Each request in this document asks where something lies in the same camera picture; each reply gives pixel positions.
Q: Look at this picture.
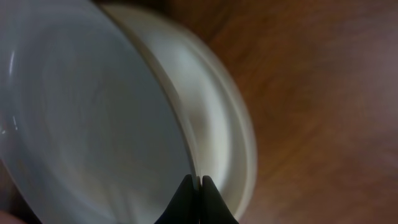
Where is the white plate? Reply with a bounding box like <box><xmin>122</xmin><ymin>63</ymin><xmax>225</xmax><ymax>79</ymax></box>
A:
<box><xmin>101</xmin><ymin>3</ymin><xmax>257</xmax><ymax>219</ymax></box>

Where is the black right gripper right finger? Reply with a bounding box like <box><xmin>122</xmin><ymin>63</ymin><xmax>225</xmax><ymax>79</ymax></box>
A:
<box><xmin>200</xmin><ymin>175</ymin><xmax>239</xmax><ymax>224</ymax></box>

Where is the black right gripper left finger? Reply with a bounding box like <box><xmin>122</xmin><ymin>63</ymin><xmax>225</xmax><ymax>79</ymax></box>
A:
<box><xmin>154</xmin><ymin>175</ymin><xmax>198</xmax><ymax>224</ymax></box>

